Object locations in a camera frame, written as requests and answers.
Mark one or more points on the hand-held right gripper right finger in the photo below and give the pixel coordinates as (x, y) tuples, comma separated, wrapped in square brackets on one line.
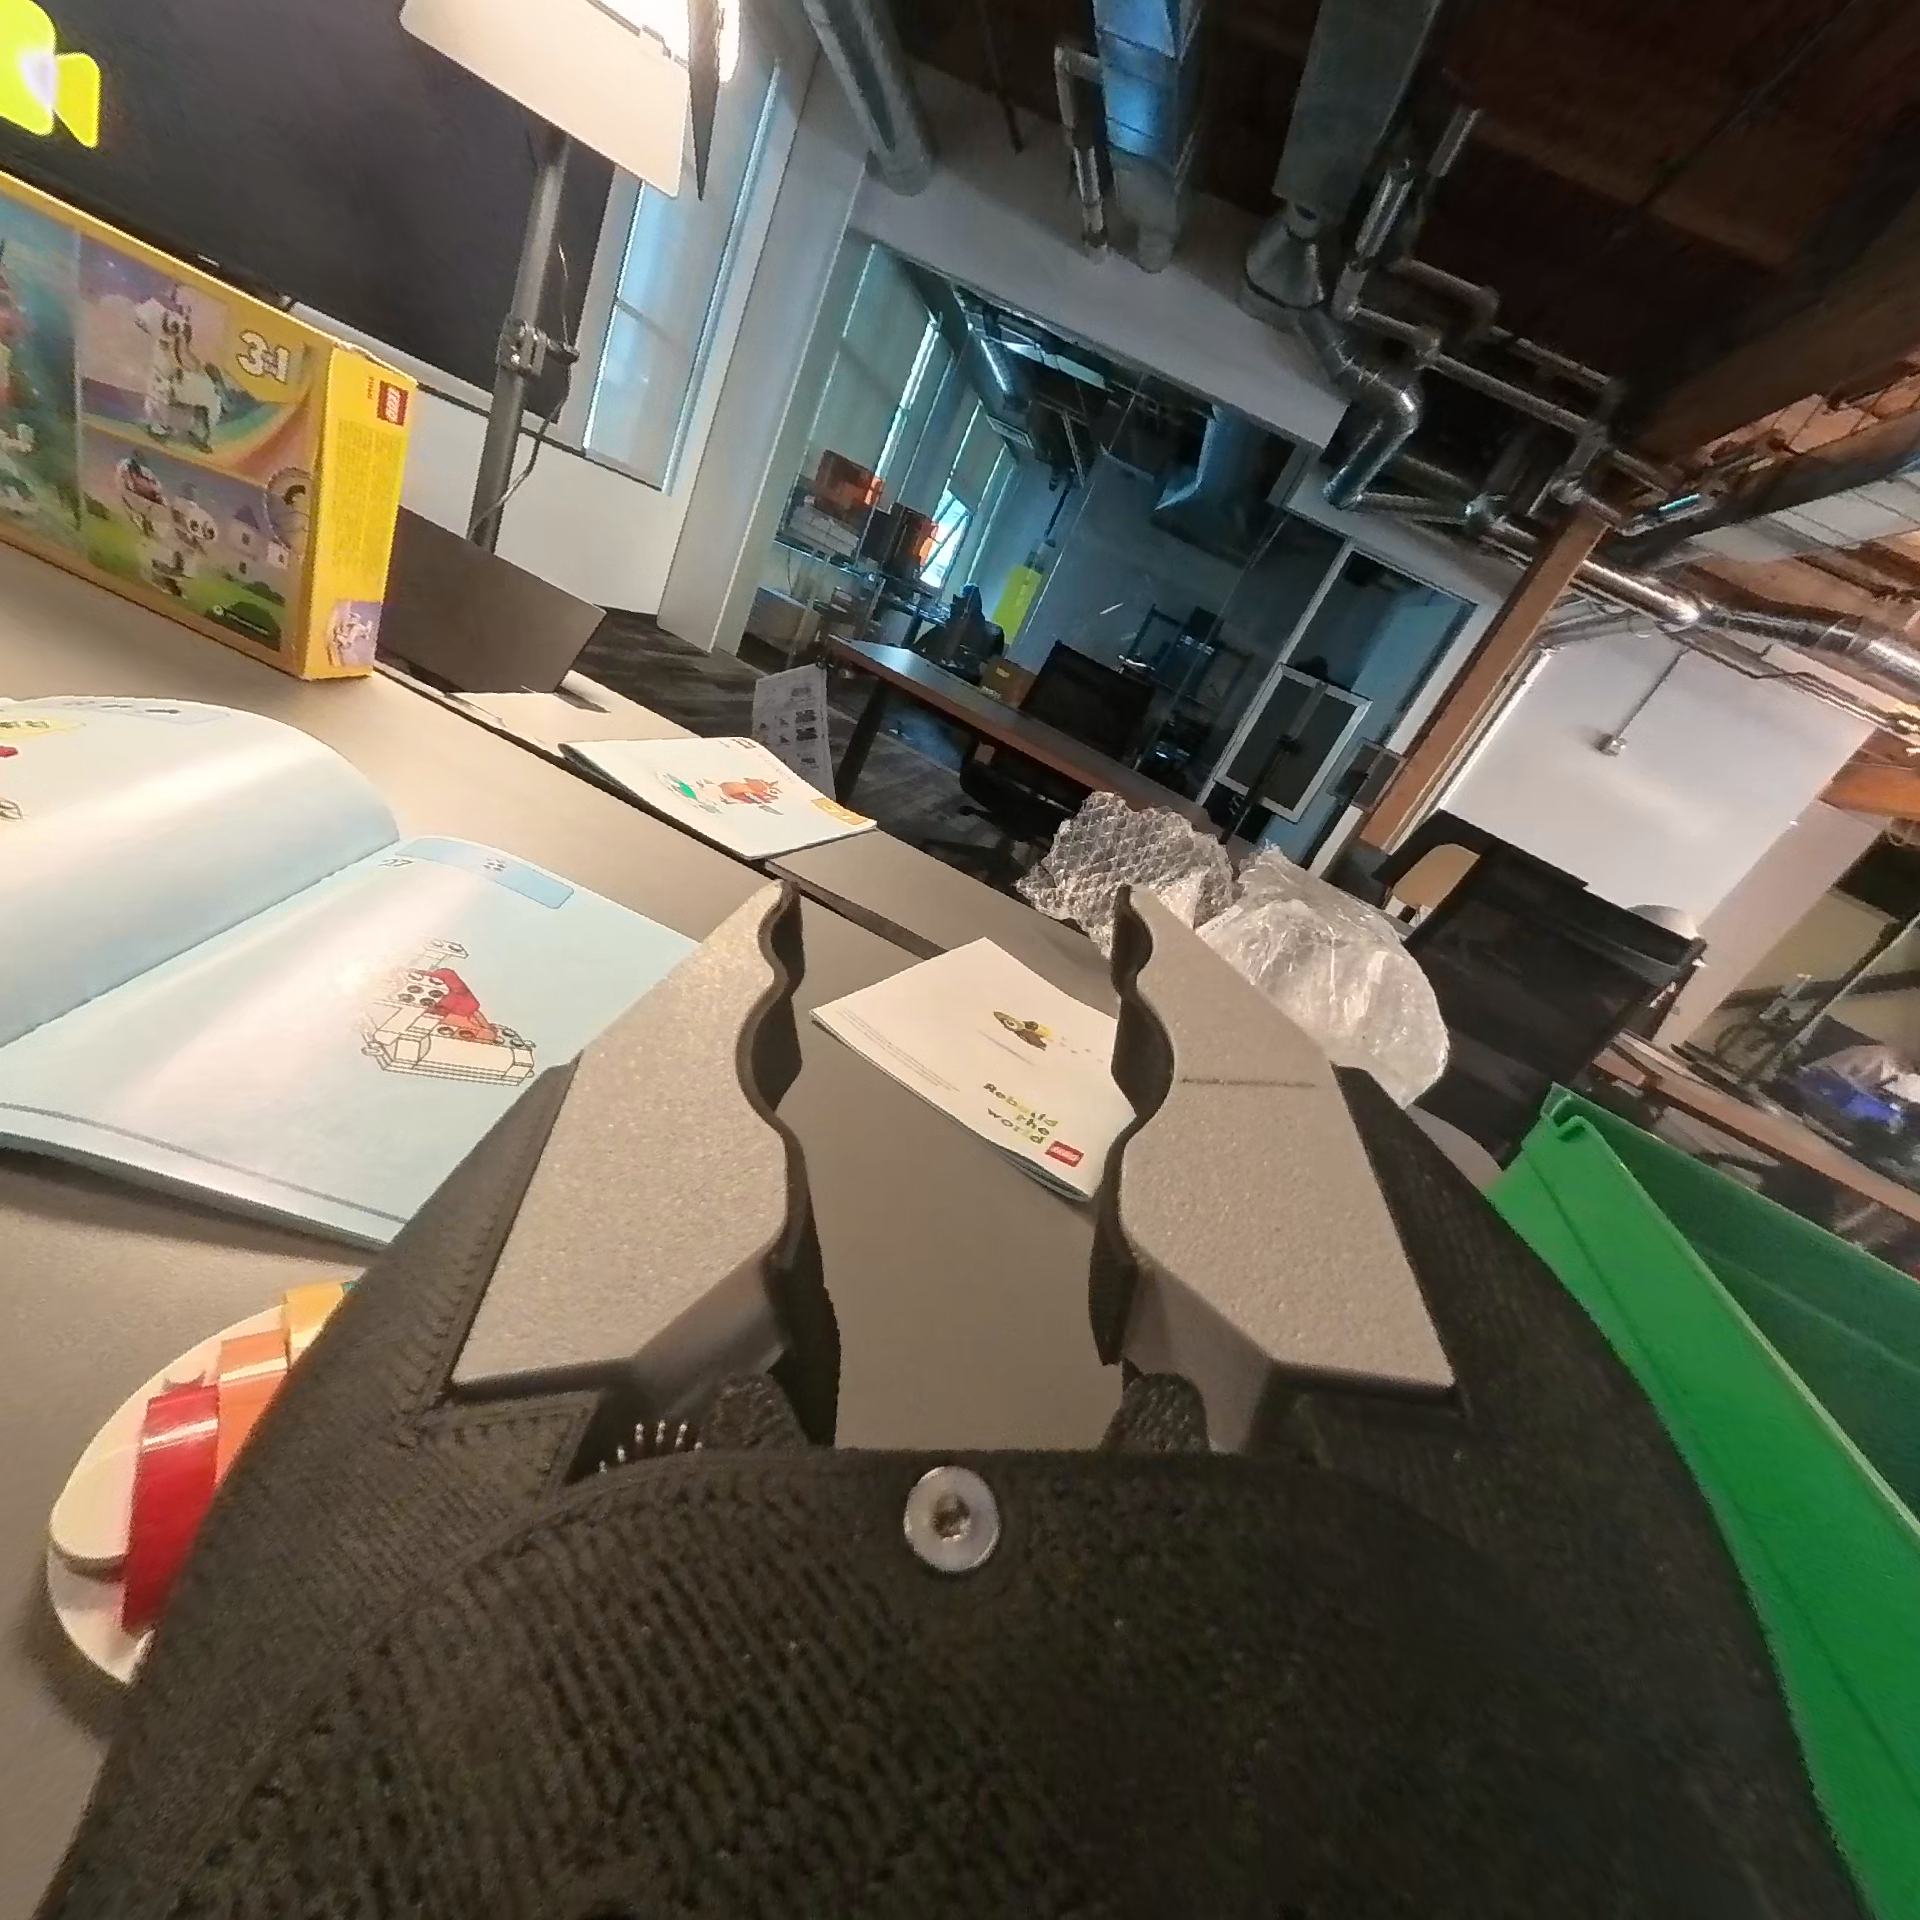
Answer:
[(1275, 1217)]

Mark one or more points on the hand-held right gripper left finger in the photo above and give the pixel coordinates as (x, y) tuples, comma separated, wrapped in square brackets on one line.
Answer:
[(630, 1200)]

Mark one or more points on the green plastic bin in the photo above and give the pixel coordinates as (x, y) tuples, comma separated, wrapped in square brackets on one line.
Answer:
[(1725, 1426)]

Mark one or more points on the round rainbow lego build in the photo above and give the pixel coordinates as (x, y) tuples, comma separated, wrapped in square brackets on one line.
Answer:
[(163, 1469)]

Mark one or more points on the yellow lego box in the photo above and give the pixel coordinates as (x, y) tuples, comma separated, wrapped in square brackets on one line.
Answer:
[(181, 419)]

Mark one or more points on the clear plastic bag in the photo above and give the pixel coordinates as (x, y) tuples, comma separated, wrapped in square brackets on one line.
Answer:
[(1336, 974)]

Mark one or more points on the white folded leaflet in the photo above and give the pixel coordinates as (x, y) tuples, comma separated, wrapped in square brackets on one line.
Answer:
[(962, 1048)]

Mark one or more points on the wooden chair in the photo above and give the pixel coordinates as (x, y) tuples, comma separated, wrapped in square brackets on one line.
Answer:
[(1430, 876)]

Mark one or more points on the black cabinet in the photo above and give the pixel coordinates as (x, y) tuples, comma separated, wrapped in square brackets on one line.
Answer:
[(1558, 962)]

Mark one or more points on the bubble wrap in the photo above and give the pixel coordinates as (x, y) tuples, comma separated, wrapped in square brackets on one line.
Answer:
[(1123, 856)]

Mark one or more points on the closed booklet orange animal cover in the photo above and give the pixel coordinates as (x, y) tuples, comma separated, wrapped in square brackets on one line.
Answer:
[(720, 795)]

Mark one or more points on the portrait screen on stand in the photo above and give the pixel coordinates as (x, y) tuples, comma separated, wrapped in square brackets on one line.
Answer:
[(1296, 737)]

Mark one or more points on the printed white paper sheet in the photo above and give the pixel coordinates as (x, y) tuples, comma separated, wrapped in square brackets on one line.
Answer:
[(791, 728)]

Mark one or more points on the open light blue instruction booklet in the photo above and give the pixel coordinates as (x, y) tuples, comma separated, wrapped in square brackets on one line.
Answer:
[(195, 933)]

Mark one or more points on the black office chair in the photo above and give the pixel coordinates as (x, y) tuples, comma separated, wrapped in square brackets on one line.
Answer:
[(1087, 707)]

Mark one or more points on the long brown desk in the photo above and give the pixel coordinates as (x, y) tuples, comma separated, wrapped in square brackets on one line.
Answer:
[(962, 707)]

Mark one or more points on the black cardboard box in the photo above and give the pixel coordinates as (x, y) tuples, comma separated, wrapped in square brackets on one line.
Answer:
[(482, 597)]

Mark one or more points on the grey light stand pole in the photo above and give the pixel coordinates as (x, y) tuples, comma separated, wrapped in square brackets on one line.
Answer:
[(517, 345)]

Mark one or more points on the large black panel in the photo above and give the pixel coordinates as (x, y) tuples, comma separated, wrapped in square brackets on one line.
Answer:
[(301, 194)]

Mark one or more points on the white studio light panel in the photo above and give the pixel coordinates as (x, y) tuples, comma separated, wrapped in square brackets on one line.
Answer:
[(556, 77)]

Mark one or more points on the silver ventilation duct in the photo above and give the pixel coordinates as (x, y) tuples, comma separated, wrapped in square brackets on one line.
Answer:
[(1772, 621), (1366, 407)]

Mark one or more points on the yellow-green camera logo sign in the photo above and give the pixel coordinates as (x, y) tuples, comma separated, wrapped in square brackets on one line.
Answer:
[(43, 81)]

